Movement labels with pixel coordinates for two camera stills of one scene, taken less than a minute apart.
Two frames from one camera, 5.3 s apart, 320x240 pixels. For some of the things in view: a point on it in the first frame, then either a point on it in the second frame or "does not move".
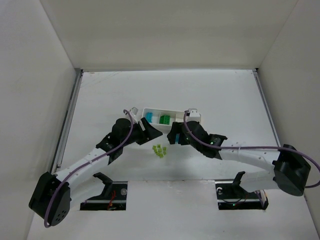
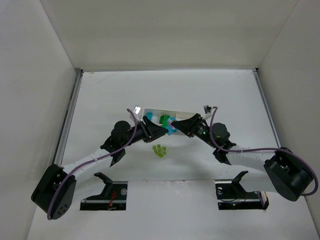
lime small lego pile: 159,151 does not move
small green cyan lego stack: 177,138 → 171,129
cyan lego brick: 149,117 does not move
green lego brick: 164,119 does not move
